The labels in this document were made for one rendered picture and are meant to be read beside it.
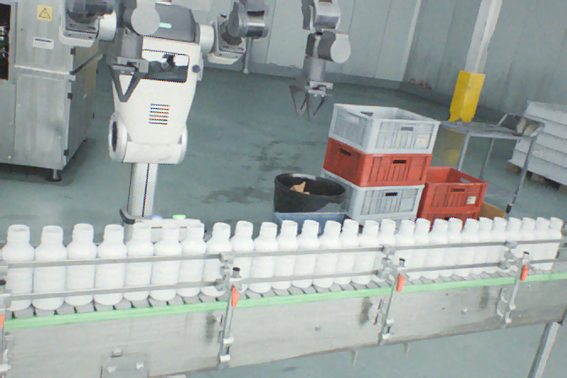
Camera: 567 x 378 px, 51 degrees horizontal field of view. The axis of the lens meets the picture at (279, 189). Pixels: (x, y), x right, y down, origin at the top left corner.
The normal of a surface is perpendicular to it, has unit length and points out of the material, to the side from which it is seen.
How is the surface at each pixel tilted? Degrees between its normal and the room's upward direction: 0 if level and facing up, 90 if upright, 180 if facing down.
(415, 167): 90
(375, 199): 90
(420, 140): 90
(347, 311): 90
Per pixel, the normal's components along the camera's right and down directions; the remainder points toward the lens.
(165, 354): 0.44, 0.34
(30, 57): 0.15, 0.32
